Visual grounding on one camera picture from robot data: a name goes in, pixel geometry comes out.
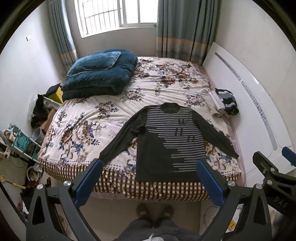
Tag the dark striped sweater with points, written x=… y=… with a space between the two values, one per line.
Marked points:
x=170 y=139

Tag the folded white garment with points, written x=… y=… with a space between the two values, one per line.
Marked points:
x=218 y=103

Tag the left brown slipper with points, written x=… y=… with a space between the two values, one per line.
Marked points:
x=143 y=212

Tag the window with bars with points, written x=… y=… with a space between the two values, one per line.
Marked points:
x=95 y=17

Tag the teal storage rack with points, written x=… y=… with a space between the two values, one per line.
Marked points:
x=21 y=143

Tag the yellow box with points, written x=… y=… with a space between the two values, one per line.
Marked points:
x=55 y=93

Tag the left green curtain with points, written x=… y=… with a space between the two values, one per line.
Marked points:
x=62 y=33

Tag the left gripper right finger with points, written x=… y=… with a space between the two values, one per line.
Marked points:
x=243 y=211

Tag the black clothes on chair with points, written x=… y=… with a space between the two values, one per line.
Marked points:
x=40 y=112

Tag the folded striped garment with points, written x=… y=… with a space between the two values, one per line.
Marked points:
x=228 y=100

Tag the grey bucket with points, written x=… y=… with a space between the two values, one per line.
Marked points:
x=38 y=135

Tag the teal velvet pillow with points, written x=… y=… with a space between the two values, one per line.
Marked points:
x=94 y=62

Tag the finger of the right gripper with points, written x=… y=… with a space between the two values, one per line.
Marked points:
x=289 y=155
x=269 y=170

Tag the green curtain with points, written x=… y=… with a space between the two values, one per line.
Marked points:
x=62 y=33
x=185 y=29

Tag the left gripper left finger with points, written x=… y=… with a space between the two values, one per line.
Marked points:
x=43 y=219

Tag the teal folded quilt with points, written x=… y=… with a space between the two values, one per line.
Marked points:
x=103 y=82

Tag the cardboard box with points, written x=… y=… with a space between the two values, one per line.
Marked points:
x=45 y=125

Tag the right green curtain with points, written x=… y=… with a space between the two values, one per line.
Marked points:
x=185 y=29

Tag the brown slipper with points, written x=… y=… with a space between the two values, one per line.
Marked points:
x=143 y=212
x=167 y=212

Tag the white headboard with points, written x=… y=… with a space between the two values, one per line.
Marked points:
x=258 y=125

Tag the person's grey trousers legs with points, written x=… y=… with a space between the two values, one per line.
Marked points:
x=164 y=228

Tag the right brown slipper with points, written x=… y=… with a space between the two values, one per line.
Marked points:
x=167 y=212

